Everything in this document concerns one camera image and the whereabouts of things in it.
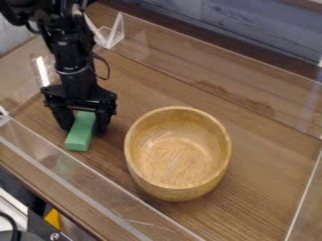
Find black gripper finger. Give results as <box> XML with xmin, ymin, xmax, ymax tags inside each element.
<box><xmin>95</xmin><ymin>109</ymin><xmax>114</xmax><ymax>135</ymax></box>
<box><xmin>51</xmin><ymin>105</ymin><xmax>75</xmax><ymax>131</ymax></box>

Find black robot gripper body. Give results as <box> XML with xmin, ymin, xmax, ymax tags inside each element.
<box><xmin>40</xmin><ymin>72</ymin><xmax>118</xmax><ymax>114</ymax></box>

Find green rectangular block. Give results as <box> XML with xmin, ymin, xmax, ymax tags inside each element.
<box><xmin>65</xmin><ymin>111</ymin><xmax>97</xmax><ymax>152</ymax></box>

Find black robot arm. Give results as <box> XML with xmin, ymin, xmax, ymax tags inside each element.
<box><xmin>0</xmin><ymin>0</ymin><xmax>118</xmax><ymax>134</ymax></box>

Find brown wooden bowl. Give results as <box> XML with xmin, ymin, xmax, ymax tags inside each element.
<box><xmin>123</xmin><ymin>106</ymin><xmax>233</xmax><ymax>201</ymax></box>

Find clear acrylic tray walls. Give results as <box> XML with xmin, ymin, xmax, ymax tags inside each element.
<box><xmin>0</xmin><ymin>16</ymin><xmax>322</xmax><ymax>241</ymax></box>

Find yellow sticker on black equipment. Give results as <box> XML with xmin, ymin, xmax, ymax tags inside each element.
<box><xmin>44</xmin><ymin>209</ymin><xmax>62</xmax><ymax>230</ymax></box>

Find clear acrylic corner bracket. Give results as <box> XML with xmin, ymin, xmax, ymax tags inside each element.
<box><xmin>85</xmin><ymin>13</ymin><xmax>125</xmax><ymax>49</ymax></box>

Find black cable at bottom left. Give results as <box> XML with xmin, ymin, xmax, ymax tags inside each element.
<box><xmin>0</xmin><ymin>210</ymin><xmax>22</xmax><ymax>241</ymax></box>

